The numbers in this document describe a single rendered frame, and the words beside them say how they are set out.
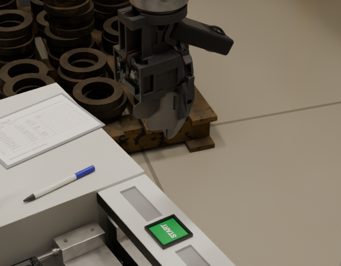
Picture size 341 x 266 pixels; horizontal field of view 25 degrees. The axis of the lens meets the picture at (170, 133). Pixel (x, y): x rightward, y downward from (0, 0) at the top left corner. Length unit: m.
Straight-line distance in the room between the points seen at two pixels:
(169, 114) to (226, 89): 2.35
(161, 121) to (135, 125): 1.88
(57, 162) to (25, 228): 0.15
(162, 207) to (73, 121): 0.29
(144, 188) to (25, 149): 0.24
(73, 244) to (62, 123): 0.27
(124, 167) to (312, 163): 1.72
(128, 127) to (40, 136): 1.51
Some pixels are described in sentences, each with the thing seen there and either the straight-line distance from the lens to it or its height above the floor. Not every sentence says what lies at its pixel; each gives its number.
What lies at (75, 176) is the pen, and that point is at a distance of 1.31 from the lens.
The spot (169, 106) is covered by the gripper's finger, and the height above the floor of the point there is 1.21.
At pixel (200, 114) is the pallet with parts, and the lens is 2.94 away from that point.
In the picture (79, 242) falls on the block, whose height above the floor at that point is 0.91.
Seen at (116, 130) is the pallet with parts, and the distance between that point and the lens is 2.86.
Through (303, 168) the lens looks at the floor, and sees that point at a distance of 2.95.
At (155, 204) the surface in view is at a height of 0.96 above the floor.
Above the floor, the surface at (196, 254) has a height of 0.96.
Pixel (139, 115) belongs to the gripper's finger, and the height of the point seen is 1.18.
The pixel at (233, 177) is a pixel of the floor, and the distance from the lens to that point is 2.88.
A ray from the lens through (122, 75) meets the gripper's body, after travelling 1.02.
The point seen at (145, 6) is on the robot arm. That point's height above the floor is 1.37.
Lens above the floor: 1.78
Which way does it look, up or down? 35 degrees down
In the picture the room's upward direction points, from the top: straight up
